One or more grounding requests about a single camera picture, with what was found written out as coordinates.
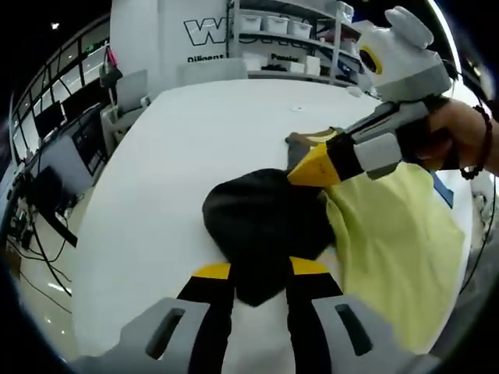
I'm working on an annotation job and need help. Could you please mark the row of white storage bins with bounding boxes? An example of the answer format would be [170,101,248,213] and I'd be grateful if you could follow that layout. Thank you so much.
[237,11,358,51]

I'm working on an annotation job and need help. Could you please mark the hanging pink and dark bags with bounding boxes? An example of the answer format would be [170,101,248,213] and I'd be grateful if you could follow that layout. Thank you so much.
[100,45,122,87]

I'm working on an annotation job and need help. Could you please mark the grey office chair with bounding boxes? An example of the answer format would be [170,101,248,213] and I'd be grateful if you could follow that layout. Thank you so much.
[115,69,151,132]

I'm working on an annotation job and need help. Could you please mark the black floor cables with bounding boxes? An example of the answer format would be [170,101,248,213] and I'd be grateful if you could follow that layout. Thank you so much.
[7,233,73,297]

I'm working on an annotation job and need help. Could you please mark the yellow garment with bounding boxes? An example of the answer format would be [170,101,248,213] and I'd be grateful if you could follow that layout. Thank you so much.
[202,126,467,355]

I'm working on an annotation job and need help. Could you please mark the grey pole stand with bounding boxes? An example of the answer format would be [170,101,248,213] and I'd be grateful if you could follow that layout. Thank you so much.
[329,7,346,85]

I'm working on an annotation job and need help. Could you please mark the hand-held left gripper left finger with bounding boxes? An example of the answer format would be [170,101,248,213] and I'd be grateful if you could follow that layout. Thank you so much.
[119,261,235,374]

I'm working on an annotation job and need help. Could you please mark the person's right hand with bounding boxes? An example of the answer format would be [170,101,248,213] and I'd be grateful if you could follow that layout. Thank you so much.
[416,97,488,171]

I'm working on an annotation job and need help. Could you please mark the flat white box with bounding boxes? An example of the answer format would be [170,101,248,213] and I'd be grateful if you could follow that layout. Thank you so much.
[241,56,266,71]

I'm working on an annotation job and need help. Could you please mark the grey metal shelving unit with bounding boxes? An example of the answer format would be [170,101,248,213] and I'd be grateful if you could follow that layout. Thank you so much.
[228,0,375,86]

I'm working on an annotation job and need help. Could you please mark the black tripod stand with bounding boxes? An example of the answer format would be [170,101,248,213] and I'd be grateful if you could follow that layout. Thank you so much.
[34,167,79,249]

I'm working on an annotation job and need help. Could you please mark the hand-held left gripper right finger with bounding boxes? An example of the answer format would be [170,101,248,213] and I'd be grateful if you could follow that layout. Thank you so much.
[286,256,406,374]

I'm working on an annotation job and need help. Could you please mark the desk with black panel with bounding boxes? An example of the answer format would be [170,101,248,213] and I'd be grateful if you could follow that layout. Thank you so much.
[38,104,107,184]

